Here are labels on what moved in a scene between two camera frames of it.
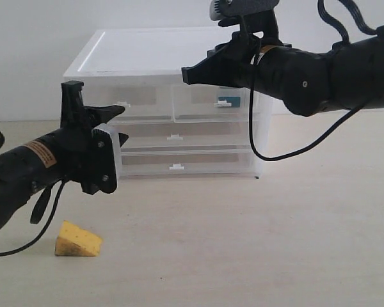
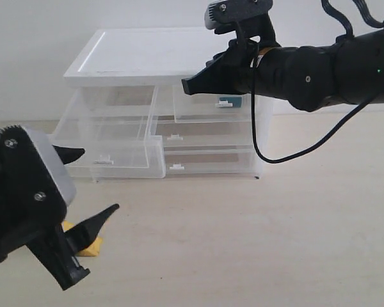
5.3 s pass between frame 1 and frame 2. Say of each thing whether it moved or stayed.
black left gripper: moved
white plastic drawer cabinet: stayed
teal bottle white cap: stayed
